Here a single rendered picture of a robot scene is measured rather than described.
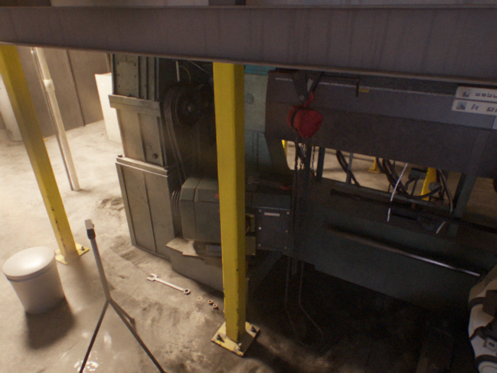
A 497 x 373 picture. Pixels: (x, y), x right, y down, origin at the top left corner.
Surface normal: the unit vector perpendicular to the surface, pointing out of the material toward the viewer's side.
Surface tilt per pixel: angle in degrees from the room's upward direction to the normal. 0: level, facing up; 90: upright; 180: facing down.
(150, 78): 80
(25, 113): 90
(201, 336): 0
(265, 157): 90
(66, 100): 90
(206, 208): 90
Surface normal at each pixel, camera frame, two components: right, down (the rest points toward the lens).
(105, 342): 0.00, -0.88
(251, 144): -0.49, 0.41
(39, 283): 0.72, 0.37
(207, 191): -0.17, 0.47
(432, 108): -0.48, 0.22
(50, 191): 0.87, 0.23
